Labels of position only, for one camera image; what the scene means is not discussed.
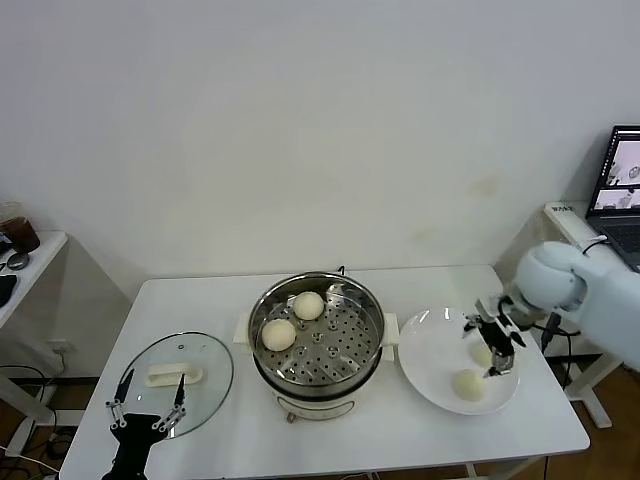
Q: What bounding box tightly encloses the white steamed baozi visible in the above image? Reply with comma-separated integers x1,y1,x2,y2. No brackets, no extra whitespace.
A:
261,318,296,351
292,292,325,321
451,368,487,402
469,343,495,367

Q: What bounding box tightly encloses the black floor cable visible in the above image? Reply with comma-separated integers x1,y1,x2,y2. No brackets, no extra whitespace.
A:
0,364,54,399

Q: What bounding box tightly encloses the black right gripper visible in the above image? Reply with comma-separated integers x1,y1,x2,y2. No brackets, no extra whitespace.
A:
460,295,526,380

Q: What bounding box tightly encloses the glass lid with cream handle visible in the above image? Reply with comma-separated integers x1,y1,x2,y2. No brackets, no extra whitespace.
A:
115,330,235,441

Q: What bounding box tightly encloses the white round plate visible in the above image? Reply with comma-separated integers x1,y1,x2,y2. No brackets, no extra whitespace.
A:
397,307,521,415

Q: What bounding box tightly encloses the clear cup of iced coffee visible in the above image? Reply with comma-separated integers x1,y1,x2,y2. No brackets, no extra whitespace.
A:
0,201,41,253

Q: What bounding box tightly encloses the grey laptop showing camera views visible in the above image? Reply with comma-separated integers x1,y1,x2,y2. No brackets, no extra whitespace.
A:
583,125,640,274

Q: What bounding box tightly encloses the black cable with adapter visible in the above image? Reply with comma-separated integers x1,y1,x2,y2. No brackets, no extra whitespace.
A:
540,312,584,391

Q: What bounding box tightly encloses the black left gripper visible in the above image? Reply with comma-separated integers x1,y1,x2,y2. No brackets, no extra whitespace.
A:
102,368,188,480

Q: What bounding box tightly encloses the white side desk with label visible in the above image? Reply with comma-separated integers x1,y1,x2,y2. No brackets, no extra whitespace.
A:
543,201,640,431

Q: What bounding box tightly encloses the stainless steel pot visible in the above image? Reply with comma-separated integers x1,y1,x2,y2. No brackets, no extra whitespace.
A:
248,272,387,396

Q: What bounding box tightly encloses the white charging cable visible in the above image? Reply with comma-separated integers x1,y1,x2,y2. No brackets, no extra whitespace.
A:
574,234,609,256

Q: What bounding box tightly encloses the black pouch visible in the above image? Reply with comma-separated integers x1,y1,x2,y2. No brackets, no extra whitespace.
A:
0,273,19,307

